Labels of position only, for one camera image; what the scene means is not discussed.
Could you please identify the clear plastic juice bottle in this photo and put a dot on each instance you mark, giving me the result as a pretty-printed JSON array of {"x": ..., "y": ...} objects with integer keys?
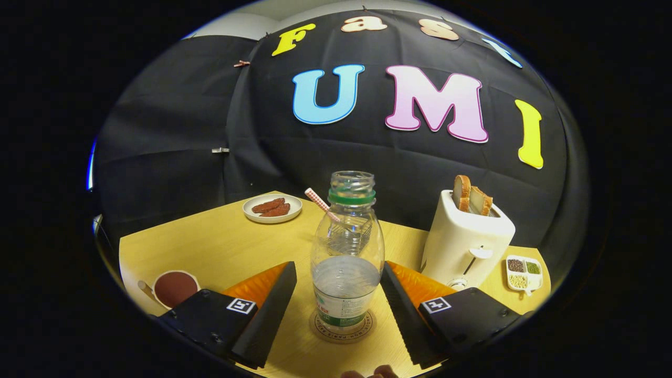
[{"x": 346, "y": 283}]

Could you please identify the white toaster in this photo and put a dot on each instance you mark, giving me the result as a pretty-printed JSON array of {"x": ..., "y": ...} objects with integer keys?
[{"x": 457, "y": 241}]

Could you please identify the red striped straw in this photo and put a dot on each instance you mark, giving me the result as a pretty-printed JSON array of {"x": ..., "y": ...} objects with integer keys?
[{"x": 317, "y": 200}]

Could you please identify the red clip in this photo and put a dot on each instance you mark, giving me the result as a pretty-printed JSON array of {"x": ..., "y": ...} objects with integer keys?
[{"x": 242, "y": 63}]

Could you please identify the toasted bread slice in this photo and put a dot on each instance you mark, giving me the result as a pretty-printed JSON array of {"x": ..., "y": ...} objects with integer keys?
[
  {"x": 480, "y": 202},
  {"x": 462, "y": 193}
]

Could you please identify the round wooden coaster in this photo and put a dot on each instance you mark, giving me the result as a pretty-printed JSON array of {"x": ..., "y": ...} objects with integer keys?
[{"x": 344, "y": 337}]

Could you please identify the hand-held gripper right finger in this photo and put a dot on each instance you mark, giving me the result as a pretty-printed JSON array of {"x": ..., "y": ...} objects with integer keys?
[{"x": 409, "y": 320}]

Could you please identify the wooden table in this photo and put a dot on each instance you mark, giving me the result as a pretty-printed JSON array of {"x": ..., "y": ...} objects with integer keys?
[{"x": 220, "y": 241}]

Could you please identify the small white plate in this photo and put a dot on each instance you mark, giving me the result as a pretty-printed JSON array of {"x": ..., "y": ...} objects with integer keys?
[{"x": 252, "y": 215}]

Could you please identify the white divided dish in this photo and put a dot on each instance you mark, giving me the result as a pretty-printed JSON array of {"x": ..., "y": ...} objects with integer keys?
[{"x": 524, "y": 286}]

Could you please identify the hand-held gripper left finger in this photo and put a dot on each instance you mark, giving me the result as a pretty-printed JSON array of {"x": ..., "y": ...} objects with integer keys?
[{"x": 265, "y": 320}]

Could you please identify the red sausage piece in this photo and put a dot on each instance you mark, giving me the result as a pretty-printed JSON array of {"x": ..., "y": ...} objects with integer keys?
[
  {"x": 278, "y": 211},
  {"x": 268, "y": 205}
]

